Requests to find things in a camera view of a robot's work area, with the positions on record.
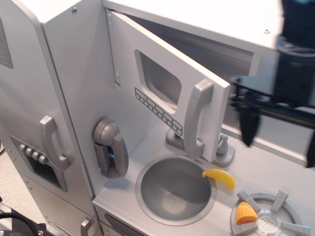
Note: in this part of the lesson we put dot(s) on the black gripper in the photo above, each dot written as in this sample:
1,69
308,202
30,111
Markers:
280,96

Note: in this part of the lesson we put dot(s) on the grey microwave door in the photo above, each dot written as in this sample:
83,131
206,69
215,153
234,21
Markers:
161,78

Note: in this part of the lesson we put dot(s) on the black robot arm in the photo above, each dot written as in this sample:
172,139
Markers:
299,23

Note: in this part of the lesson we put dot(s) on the silver toy faucet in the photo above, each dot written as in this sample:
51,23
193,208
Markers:
225,152

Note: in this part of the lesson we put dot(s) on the yellow toy banana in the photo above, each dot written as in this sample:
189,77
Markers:
220,175

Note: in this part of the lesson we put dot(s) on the silver stove burner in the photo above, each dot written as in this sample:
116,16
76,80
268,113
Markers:
275,216

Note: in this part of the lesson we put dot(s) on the yellow toy corn cob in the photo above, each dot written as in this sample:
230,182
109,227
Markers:
245,214

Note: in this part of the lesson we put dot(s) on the silver round sink bowl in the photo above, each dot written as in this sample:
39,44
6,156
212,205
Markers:
172,191

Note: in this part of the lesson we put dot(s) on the grey toy kitchen cabinet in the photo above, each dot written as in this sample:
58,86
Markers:
63,67

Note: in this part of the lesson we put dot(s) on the silver toy telephone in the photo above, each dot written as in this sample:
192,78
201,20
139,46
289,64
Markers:
110,148

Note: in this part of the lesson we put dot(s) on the grey oven vent panel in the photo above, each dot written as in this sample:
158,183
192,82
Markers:
121,227

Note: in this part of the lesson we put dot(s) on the grey ice dispenser panel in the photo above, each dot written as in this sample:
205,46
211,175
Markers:
39,164

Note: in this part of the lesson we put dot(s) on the black base with screw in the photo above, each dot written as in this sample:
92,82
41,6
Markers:
12,223

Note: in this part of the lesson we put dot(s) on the grey fridge label plate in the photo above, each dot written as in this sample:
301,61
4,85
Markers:
5,58

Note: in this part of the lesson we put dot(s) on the silver lower door handle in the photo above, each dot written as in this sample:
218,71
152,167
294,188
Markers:
87,227

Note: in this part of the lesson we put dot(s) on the silver fridge door handle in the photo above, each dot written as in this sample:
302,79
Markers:
47,129

